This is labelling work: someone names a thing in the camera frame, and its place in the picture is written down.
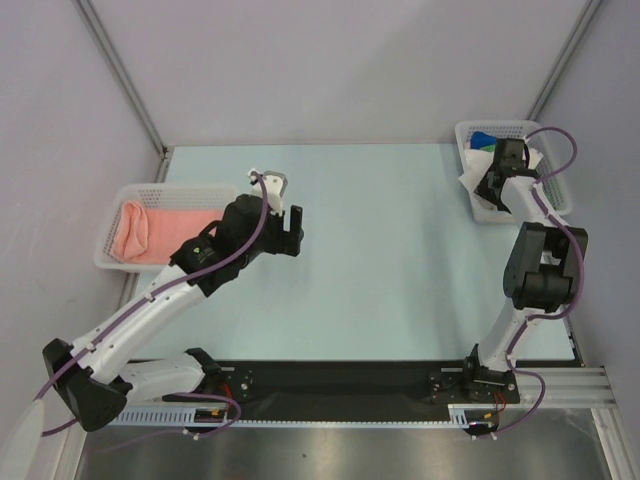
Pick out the white towel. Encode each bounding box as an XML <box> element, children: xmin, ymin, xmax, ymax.
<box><xmin>458</xmin><ymin>147</ymin><xmax>544</xmax><ymax>214</ymax></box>

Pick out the pink terry towel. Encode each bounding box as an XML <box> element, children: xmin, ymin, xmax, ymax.
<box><xmin>110</xmin><ymin>201</ymin><xmax>224</xmax><ymax>265</ymax></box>

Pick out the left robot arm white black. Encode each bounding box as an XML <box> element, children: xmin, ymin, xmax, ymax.
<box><xmin>43</xmin><ymin>194</ymin><xmax>304</xmax><ymax>432</ymax></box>

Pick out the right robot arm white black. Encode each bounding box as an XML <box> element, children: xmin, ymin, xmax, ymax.
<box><xmin>460</xmin><ymin>138</ymin><xmax>588</xmax><ymax>402</ymax></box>

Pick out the white basket with towels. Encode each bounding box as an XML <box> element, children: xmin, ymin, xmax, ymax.
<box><xmin>454</xmin><ymin>119</ymin><xmax>573</xmax><ymax>225</ymax></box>

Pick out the blue towel in basket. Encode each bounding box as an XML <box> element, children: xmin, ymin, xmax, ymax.
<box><xmin>469</xmin><ymin>131</ymin><xmax>497</xmax><ymax>150</ymax></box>

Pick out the empty white plastic basket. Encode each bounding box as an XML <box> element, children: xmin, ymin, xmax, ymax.
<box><xmin>94</xmin><ymin>183</ymin><xmax>239</xmax><ymax>272</ymax></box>

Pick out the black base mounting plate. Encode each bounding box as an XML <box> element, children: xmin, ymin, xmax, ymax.
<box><xmin>162</xmin><ymin>357</ymin><xmax>520</xmax><ymax>422</ymax></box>

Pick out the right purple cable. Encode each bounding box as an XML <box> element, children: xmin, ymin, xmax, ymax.
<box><xmin>472</xmin><ymin>127</ymin><xmax>586</xmax><ymax>441</ymax></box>

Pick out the purple cable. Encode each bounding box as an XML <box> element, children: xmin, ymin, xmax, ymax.
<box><xmin>472</xmin><ymin>127</ymin><xmax>586</xmax><ymax>441</ymax></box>
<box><xmin>32</xmin><ymin>171</ymin><xmax>271</xmax><ymax>454</ymax></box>

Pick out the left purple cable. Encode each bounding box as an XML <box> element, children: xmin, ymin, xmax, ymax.
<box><xmin>32</xmin><ymin>171</ymin><xmax>271</xmax><ymax>454</ymax></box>

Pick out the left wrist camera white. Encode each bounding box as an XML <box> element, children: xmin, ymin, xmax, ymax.
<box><xmin>248</xmin><ymin>170</ymin><xmax>288</xmax><ymax>216</ymax></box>

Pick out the right aluminium corner post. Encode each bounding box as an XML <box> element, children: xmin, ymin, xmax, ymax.
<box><xmin>526</xmin><ymin>0</ymin><xmax>608</xmax><ymax>121</ymax></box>

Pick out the aluminium corner post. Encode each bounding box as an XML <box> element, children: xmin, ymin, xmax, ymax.
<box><xmin>71</xmin><ymin>0</ymin><xmax>167</xmax><ymax>158</ymax></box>
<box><xmin>526</xmin><ymin>0</ymin><xmax>608</xmax><ymax>121</ymax></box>

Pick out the white slotted cable duct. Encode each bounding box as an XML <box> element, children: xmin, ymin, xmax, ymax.
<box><xmin>110</xmin><ymin>404</ymin><xmax>479</xmax><ymax>429</ymax></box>

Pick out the left aluminium corner post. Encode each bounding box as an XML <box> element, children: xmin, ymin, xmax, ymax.
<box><xmin>71</xmin><ymin>0</ymin><xmax>167</xmax><ymax>158</ymax></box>

